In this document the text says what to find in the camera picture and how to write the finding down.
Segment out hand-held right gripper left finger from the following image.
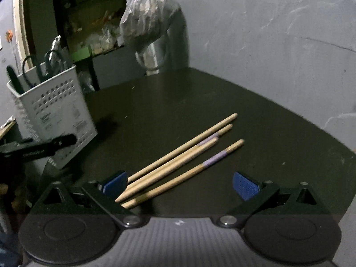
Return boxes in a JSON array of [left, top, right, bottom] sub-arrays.
[[35, 172, 144, 229]]

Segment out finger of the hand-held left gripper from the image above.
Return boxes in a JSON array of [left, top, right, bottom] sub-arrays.
[[0, 133, 77, 152]]

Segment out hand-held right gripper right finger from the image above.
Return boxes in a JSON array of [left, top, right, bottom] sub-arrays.
[[217, 172, 334, 228]]

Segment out white perforated utensil basket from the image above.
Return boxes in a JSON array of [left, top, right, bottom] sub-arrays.
[[6, 64, 99, 170]]

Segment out wooden chopstick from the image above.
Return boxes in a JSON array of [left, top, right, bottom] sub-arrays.
[[115, 137, 220, 203], [121, 139, 245, 208], [178, 124, 233, 156], [126, 113, 238, 181]]

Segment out green-handled scissors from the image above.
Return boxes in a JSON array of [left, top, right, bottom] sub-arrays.
[[21, 49, 67, 87]]

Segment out silver-handled kitchen tool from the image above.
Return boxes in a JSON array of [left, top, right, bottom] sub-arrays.
[[48, 35, 63, 73]]

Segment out wooden side shelf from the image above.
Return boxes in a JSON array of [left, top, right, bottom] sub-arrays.
[[0, 115, 17, 140]]

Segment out green box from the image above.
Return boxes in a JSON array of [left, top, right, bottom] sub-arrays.
[[71, 46, 92, 62]]

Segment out wooden shelf cupboard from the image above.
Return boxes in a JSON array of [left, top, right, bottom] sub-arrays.
[[52, 0, 132, 59]]

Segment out clear hanging plastic bag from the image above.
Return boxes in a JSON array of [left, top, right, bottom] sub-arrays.
[[119, 0, 179, 45]]

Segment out wooden door frame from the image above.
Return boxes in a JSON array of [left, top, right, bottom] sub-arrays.
[[12, 0, 37, 65]]

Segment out white hose ring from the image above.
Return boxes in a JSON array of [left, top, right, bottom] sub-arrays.
[[135, 30, 168, 72]]

